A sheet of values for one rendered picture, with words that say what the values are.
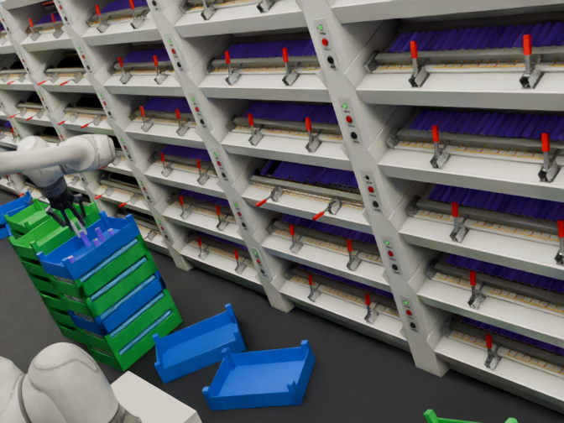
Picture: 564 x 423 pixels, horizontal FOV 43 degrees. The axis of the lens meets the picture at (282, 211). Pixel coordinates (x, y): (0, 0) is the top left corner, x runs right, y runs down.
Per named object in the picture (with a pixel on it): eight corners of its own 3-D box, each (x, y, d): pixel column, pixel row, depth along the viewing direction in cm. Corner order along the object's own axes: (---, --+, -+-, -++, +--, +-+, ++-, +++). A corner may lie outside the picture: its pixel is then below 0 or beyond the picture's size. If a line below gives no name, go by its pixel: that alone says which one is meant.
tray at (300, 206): (378, 236, 188) (361, 213, 183) (248, 204, 235) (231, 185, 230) (417, 179, 194) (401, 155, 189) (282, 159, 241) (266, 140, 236)
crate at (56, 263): (74, 280, 238) (64, 261, 234) (45, 273, 252) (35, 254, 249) (141, 232, 255) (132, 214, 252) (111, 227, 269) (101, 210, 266)
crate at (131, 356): (123, 372, 254) (114, 354, 251) (94, 359, 268) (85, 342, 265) (183, 321, 272) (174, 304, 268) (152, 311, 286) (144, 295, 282)
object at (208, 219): (251, 248, 251) (228, 223, 243) (168, 221, 298) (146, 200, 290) (284, 204, 257) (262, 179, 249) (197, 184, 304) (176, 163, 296)
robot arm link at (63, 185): (64, 180, 225) (71, 192, 229) (58, 162, 231) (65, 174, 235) (36, 191, 224) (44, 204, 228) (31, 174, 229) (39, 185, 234)
